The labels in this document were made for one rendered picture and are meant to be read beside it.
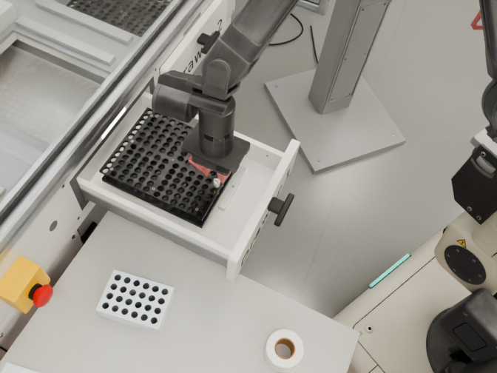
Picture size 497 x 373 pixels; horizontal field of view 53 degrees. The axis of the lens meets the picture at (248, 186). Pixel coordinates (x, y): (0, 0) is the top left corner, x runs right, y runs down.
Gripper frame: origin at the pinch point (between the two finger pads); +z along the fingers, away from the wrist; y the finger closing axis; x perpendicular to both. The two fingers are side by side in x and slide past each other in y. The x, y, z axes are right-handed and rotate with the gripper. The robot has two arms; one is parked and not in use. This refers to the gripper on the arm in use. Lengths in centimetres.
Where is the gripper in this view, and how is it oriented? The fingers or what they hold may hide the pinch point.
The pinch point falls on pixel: (215, 175)
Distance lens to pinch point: 92.0
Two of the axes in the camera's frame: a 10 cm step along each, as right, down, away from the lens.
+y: 9.0, 3.9, -1.8
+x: 4.2, -7.5, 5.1
